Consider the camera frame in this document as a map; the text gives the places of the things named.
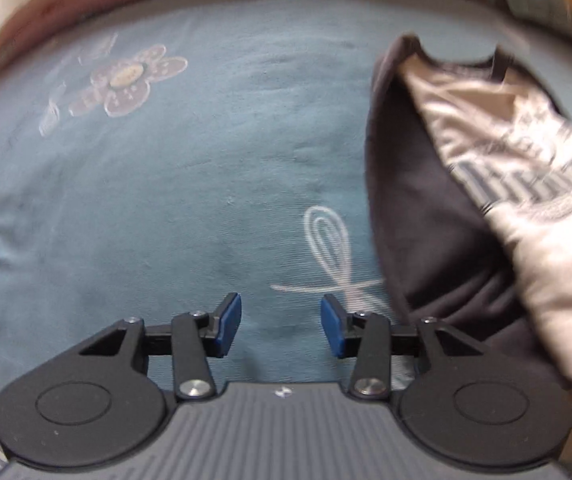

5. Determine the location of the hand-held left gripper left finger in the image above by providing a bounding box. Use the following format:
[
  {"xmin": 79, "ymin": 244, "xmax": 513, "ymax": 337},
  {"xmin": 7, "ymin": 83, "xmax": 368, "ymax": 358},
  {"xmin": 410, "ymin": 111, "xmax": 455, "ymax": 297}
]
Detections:
[{"xmin": 78, "ymin": 292, "xmax": 243, "ymax": 402}]

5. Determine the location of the beige sweatshirt with black sleeves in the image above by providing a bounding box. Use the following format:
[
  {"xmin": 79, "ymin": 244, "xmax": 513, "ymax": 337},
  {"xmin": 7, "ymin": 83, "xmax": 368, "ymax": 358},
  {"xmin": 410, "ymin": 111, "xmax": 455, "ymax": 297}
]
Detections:
[{"xmin": 364, "ymin": 34, "xmax": 572, "ymax": 411}]

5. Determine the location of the blue floral bed sheet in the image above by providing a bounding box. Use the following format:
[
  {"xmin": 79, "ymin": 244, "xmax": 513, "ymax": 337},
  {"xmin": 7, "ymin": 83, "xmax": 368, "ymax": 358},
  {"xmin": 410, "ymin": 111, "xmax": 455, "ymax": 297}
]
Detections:
[{"xmin": 0, "ymin": 0, "xmax": 572, "ymax": 480}]

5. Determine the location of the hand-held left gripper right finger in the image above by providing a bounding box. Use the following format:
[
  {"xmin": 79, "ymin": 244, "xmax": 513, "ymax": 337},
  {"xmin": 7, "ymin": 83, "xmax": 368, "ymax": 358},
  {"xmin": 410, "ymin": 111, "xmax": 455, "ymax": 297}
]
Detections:
[{"xmin": 320, "ymin": 294, "xmax": 487, "ymax": 402}]

